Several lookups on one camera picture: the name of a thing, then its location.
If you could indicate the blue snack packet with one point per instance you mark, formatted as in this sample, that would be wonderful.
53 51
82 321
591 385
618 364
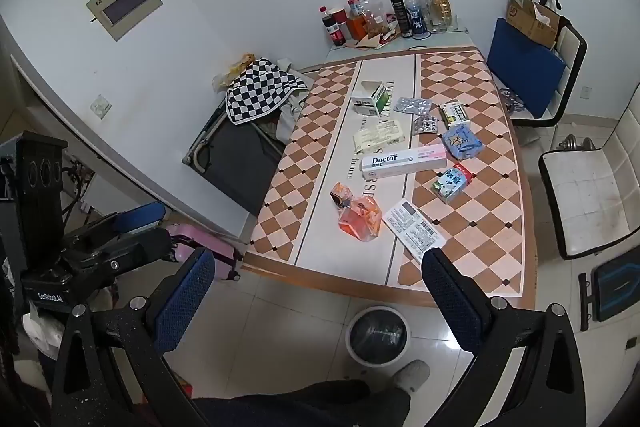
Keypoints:
462 142

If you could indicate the white padded chair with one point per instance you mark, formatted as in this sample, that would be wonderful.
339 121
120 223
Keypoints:
590 192

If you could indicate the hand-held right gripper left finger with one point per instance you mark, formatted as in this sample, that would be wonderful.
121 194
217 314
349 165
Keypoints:
185 292

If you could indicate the white paper packet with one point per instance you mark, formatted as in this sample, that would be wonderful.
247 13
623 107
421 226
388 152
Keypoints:
378 138

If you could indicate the clear plastic snack bag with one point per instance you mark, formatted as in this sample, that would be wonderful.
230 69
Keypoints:
376 19

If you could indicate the black blue exercise bench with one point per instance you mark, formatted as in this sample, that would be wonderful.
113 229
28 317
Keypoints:
612 289

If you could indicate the grey electrical panel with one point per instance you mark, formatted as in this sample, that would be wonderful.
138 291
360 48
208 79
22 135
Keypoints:
125 4

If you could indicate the checkered tile dining table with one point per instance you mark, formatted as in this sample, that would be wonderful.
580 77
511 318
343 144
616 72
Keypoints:
480 227

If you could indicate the yellow green medicine box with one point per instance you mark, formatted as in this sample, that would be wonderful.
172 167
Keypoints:
454 114

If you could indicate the orange plastic wrapper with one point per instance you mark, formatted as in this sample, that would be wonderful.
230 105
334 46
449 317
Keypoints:
357 217

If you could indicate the brown cardboard box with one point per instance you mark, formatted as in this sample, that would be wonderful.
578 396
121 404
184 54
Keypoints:
532 22

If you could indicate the white round trash bin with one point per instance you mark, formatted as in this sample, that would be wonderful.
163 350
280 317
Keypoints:
377 337

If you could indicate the person's right leg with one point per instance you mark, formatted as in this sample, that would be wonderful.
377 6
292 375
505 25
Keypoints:
300 404

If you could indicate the small silver blister pack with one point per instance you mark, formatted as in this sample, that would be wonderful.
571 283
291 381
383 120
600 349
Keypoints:
425 125

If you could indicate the black folding cot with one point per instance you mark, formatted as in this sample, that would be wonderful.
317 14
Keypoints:
240 157

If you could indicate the blue board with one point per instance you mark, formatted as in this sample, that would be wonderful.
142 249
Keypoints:
525 62

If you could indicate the large silver blister pack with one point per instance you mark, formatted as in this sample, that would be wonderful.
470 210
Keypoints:
412 106

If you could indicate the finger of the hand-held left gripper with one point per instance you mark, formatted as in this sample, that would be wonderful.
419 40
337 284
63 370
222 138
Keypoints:
140 216
150 243

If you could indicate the black spray can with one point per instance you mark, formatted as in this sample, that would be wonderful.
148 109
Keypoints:
398 12

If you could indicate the white wall socket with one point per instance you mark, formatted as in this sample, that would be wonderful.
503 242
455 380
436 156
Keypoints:
101 106

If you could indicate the metal dumbbell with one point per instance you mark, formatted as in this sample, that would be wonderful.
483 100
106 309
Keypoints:
575 143

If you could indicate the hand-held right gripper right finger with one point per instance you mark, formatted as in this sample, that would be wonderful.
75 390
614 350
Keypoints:
450 297

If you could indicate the black white checkered cloth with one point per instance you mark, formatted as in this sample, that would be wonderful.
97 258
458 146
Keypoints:
260 89

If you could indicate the white chair with black frame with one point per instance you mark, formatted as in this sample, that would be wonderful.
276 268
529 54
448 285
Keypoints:
570 52

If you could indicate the grey right slipper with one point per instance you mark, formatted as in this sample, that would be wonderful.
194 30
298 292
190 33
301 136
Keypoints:
412 374

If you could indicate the green white medicine box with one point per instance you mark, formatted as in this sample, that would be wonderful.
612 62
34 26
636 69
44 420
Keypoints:
367 103

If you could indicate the pink suitcase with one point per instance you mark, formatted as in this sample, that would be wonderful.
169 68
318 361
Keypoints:
200 252

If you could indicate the white printed receipt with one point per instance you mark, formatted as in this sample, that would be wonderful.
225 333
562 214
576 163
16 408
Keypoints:
415 229

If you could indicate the orange box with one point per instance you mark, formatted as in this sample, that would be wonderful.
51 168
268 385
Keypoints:
357 27

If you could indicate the cola bottle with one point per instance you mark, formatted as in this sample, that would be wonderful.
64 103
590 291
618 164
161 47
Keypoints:
334 29

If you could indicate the yellow plastic bag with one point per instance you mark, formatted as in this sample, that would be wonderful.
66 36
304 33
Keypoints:
235 69

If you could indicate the white pink toothpaste box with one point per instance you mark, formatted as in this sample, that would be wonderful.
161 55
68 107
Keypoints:
400 163

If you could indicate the gold glass bottle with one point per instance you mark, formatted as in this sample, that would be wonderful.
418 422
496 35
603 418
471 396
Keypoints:
440 4

